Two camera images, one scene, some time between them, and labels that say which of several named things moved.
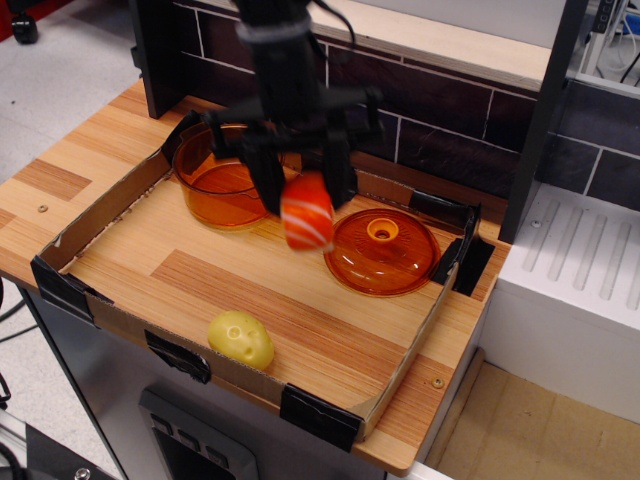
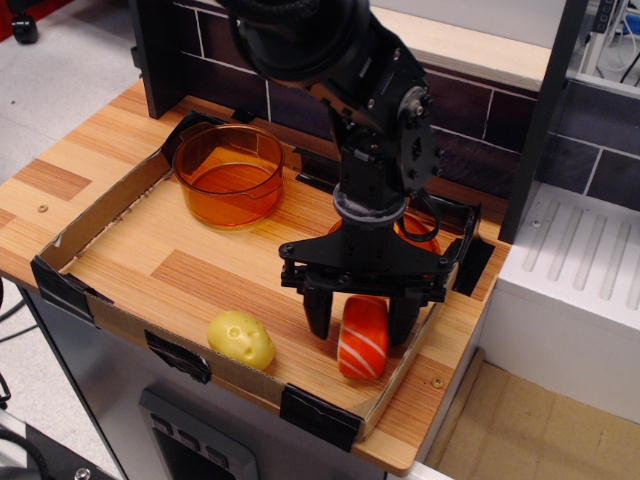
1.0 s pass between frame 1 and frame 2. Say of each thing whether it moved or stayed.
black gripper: moved
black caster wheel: stayed
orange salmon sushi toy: moved
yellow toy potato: stayed
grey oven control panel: stayed
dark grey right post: stayed
